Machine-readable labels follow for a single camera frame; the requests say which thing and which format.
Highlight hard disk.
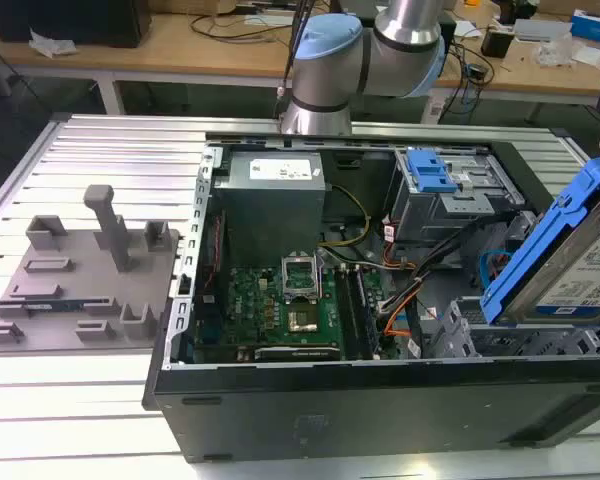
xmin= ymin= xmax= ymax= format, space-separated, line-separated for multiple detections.
xmin=479 ymin=148 xmax=600 ymax=326

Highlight grey metal disk bay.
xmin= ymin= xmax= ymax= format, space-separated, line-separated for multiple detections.
xmin=427 ymin=297 xmax=600 ymax=359

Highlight blue cardboard box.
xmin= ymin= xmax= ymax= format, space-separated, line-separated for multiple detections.
xmin=570 ymin=8 xmax=600 ymax=44

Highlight clear plastic bags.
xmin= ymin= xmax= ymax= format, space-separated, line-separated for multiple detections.
xmin=531 ymin=38 xmax=574 ymax=69

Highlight flat grey device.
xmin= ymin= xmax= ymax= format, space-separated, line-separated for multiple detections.
xmin=511 ymin=18 xmax=574 ymax=43

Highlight small black container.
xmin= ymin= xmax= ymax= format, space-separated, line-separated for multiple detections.
xmin=480 ymin=26 xmax=517 ymax=58

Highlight blue drive cage latch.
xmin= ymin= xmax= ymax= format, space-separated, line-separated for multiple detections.
xmin=406 ymin=147 xmax=460 ymax=195

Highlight grey drive cage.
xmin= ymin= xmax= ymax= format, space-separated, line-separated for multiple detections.
xmin=387 ymin=147 xmax=527 ymax=247

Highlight black RAM stick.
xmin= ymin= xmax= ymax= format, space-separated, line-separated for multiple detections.
xmin=353 ymin=267 xmax=381 ymax=358

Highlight metal socket cover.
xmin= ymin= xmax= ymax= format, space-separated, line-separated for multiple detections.
xmin=279 ymin=253 xmax=321 ymax=306

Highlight grey power supply unit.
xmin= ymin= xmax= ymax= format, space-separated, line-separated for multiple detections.
xmin=212 ymin=150 xmax=327 ymax=271

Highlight CPU socket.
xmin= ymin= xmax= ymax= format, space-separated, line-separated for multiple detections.
xmin=286 ymin=307 xmax=322 ymax=335

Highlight wooden desk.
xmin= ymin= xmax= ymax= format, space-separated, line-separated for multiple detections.
xmin=0 ymin=0 xmax=600 ymax=117

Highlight black graphics card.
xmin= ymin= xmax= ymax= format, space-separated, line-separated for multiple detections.
xmin=237 ymin=344 xmax=343 ymax=363

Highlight green motherboard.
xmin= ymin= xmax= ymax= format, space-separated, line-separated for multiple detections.
xmin=194 ymin=264 xmax=381 ymax=362

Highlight black PC case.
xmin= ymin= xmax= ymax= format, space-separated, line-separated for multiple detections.
xmin=142 ymin=130 xmax=600 ymax=464

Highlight large black box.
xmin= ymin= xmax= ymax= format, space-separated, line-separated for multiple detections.
xmin=0 ymin=0 xmax=154 ymax=49

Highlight white crumpled plastic wrap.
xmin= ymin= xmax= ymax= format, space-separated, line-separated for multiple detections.
xmin=27 ymin=28 xmax=79 ymax=58

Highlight grey parts rack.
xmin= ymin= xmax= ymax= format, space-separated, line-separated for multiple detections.
xmin=0 ymin=183 xmax=185 ymax=357

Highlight green RAM stick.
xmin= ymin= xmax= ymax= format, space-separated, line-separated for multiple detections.
xmin=22 ymin=298 xmax=89 ymax=311

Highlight black sleeved cable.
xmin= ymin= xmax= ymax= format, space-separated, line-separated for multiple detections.
xmin=407 ymin=212 xmax=514 ymax=361

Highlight blue disk data wire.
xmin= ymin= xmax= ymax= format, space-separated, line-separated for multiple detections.
xmin=477 ymin=246 xmax=512 ymax=292

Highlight yellow black power wires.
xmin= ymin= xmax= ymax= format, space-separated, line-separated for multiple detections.
xmin=318 ymin=183 xmax=373 ymax=249

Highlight black cables along arm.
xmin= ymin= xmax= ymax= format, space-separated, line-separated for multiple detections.
xmin=274 ymin=0 xmax=317 ymax=118

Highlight orange wire bundle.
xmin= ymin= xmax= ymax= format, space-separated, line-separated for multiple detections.
xmin=377 ymin=254 xmax=429 ymax=351

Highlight thin cables on desk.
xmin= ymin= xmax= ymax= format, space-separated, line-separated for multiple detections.
xmin=188 ymin=13 xmax=294 ymax=45

